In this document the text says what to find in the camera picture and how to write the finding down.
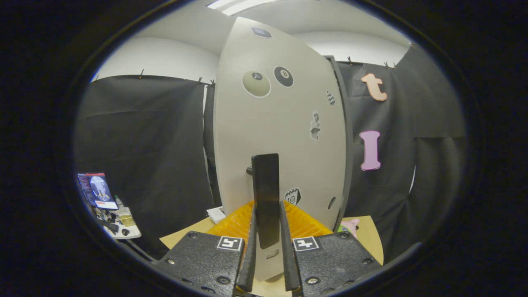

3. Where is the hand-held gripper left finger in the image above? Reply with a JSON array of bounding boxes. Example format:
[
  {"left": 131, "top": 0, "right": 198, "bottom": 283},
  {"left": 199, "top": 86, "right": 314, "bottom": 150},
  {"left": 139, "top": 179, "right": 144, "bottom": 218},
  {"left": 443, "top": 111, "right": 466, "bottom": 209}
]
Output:
[{"left": 155, "top": 200, "right": 257, "bottom": 297}]

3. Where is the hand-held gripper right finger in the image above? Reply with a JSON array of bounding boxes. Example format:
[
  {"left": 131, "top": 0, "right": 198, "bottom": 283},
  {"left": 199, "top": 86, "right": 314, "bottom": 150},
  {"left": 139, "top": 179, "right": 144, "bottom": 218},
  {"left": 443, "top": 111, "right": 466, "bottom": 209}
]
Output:
[{"left": 280, "top": 200, "right": 382, "bottom": 297}]

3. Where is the black cabinet door handle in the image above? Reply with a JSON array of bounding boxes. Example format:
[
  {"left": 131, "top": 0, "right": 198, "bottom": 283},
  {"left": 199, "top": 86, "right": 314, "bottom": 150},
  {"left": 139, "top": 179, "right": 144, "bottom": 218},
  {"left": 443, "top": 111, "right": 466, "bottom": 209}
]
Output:
[{"left": 246, "top": 153, "right": 281, "bottom": 250}]

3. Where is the white shoe cabinet door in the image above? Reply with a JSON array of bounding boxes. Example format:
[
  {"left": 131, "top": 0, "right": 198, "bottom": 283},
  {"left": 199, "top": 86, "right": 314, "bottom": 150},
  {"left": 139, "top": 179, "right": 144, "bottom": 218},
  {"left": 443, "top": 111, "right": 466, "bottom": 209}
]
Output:
[{"left": 213, "top": 16, "right": 347, "bottom": 281}]

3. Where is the white cover book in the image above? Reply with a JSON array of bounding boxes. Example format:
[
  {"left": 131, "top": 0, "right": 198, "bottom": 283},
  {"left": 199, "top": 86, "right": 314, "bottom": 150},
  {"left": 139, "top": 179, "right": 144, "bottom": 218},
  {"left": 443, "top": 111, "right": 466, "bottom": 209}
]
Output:
[{"left": 206, "top": 206, "right": 226, "bottom": 224}]

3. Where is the pink green plush toy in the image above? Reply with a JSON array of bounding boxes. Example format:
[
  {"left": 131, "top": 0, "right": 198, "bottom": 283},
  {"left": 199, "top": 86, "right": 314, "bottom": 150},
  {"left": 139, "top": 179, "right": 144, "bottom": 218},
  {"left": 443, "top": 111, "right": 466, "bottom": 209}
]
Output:
[{"left": 338, "top": 218, "right": 360, "bottom": 238}]

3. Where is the cluttered white desk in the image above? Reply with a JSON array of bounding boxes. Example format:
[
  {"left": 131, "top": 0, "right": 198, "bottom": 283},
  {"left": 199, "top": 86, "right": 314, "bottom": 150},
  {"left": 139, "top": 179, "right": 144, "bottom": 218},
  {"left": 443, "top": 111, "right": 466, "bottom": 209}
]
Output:
[{"left": 93, "top": 206, "right": 142, "bottom": 240}]

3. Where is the black backdrop cloth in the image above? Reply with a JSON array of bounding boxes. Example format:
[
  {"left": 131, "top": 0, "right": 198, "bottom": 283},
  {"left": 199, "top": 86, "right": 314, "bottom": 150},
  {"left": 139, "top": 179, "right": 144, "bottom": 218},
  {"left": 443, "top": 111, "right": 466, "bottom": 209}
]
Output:
[{"left": 74, "top": 43, "right": 467, "bottom": 264}]

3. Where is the computer monitor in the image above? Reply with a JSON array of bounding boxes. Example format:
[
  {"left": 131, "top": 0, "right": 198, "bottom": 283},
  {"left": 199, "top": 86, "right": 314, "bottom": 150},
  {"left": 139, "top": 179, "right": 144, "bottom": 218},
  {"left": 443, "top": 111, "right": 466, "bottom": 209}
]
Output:
[{"left": 77, "top": 172, "right": 119, "bottom": 211}]

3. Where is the long ceiling light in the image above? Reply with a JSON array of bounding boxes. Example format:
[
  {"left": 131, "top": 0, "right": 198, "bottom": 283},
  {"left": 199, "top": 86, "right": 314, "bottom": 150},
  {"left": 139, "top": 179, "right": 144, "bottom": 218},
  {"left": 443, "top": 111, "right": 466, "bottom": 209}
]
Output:
[{"left": 206, "top": 0, "right": 281, "bottom": 16}]

